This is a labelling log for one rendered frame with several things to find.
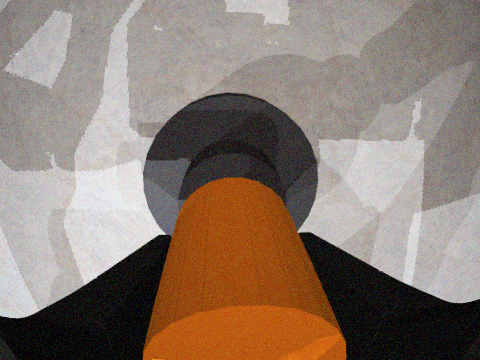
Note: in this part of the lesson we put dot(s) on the orange knob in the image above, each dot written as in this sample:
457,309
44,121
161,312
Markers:
238,284

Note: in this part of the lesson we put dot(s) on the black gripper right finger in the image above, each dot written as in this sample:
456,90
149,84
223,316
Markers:
384,319

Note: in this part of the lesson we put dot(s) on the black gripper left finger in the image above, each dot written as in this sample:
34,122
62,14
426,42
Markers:
107,319

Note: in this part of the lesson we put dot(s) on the dark grey round pedestal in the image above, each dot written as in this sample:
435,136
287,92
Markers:
229,135

